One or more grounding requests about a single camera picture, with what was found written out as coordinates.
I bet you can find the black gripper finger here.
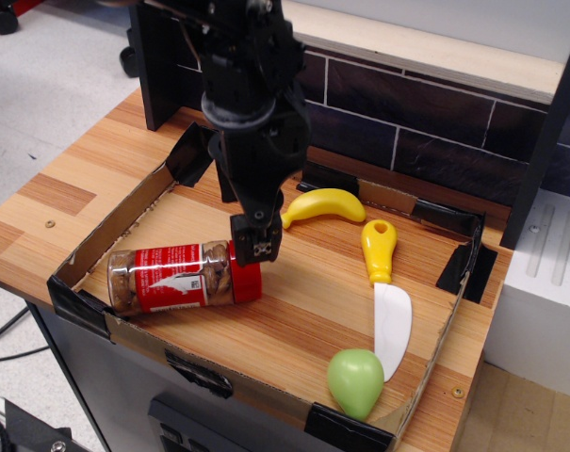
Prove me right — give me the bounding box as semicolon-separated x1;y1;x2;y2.
217;162;238;203
230;214;283;266

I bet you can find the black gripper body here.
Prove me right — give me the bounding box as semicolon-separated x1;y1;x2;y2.
202;89;311;226

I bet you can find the red lidded spice bottle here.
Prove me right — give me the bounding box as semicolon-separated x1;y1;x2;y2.
107;240;262;316

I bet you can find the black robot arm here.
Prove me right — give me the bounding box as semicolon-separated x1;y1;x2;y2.
134;1;311;266

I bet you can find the yellow toy banana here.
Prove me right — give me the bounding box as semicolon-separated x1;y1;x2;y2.
281;188;366;229

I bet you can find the black chair caster wheel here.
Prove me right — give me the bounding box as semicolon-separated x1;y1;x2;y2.
119;28;139;78

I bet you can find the green toy pear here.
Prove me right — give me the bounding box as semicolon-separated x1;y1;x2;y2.
327;348;384;421

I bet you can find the black device under table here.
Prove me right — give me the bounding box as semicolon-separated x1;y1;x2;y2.
147;394;257;452

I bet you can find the dark brick pattern shelf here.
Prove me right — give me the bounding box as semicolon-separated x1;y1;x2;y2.
128;1;570;249

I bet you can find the black caster top left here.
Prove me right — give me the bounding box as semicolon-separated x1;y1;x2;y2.
0;0;19;35

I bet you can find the white grooved block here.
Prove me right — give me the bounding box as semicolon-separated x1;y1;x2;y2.
484;190;570;396

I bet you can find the yellow handled toy knife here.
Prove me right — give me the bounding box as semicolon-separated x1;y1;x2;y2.
361;219;413;382

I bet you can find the black cable on floor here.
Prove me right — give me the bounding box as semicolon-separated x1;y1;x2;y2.
0;308;50;363

